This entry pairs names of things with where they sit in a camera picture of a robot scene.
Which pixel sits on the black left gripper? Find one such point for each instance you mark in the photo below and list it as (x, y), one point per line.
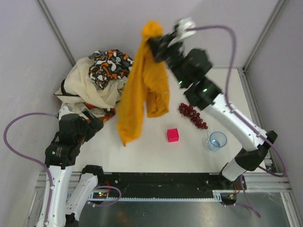
(93, 121)

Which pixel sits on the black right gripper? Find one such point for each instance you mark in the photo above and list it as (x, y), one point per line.
(158, 47)

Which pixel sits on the mustard yellow cloth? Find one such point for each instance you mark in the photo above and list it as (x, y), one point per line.
(146, 90)

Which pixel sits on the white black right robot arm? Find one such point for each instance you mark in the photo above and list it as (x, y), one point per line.
(190, 70)

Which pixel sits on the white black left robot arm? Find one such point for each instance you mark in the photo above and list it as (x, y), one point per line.
(60, 157)

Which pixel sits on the cream white cloth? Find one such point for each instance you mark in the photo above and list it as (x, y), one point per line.
(80, 88)

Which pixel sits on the black orange camouflage cloth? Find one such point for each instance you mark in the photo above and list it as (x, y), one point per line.
(109, 65)

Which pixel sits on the red grape bunch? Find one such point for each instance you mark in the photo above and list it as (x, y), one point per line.
(192, 114)

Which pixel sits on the pink plastic cube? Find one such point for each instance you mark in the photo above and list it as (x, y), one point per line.
(172, 135)

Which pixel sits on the blue transparent plastic cup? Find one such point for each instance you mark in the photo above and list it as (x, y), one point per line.
(214, 141)

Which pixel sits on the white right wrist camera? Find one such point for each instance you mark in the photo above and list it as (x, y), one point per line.
(184, 29)

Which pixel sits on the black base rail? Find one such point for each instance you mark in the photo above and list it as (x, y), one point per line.
(165, 185)

